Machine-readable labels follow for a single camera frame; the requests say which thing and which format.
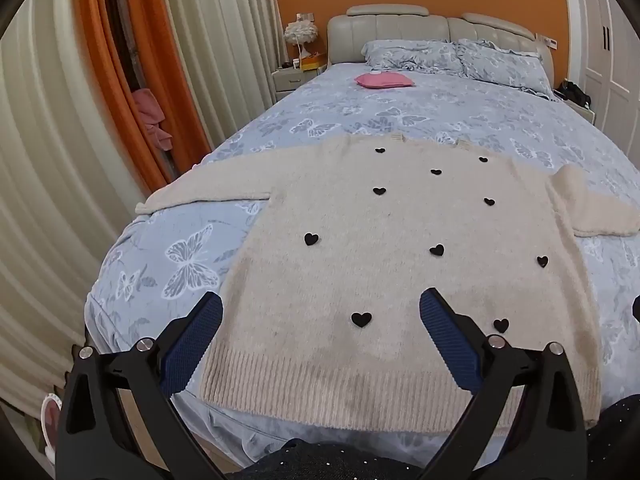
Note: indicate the person's dark speckled pants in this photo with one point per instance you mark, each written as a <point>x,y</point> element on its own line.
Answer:
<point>320,462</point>

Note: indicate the cream sweater with black hearts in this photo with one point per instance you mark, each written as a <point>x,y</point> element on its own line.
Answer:
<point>350,240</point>

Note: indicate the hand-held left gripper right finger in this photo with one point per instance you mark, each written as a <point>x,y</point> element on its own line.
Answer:
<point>450,340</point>

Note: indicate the dark bag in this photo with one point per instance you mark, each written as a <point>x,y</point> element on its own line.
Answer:
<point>574,92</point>

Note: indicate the pink cloth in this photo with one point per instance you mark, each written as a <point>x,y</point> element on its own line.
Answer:
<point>150,115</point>

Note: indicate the pink cushion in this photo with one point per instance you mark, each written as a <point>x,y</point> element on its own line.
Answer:
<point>384,80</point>

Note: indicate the beige padded headboard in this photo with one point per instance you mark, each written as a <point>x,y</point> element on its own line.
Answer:
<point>400,27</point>

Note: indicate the cream pleated curtain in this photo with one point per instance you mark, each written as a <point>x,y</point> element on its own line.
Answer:
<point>50,185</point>
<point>220,35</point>

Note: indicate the white wardrobe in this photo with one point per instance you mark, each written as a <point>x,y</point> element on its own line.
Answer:
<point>610,50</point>

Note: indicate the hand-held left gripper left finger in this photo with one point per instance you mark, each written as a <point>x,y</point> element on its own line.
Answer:
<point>197,340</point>

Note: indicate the white feather lamp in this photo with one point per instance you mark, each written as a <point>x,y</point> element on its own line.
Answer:
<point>300,32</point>

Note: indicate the white wall switch panel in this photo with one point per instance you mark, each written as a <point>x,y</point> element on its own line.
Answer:
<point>546,41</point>

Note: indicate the orange curtain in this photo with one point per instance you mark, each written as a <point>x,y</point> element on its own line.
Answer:
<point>100,35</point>

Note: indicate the blue butterfly pillow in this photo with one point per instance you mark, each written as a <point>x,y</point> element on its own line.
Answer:
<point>505,67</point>
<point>410,55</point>

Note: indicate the beige nightstand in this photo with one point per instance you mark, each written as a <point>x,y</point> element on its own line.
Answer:
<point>290,82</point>

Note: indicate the bed with blue butterfly bedspread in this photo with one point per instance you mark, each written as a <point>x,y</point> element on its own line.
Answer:
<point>400,105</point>

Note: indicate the orange tissue box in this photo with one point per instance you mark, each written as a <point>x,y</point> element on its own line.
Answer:
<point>312,62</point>

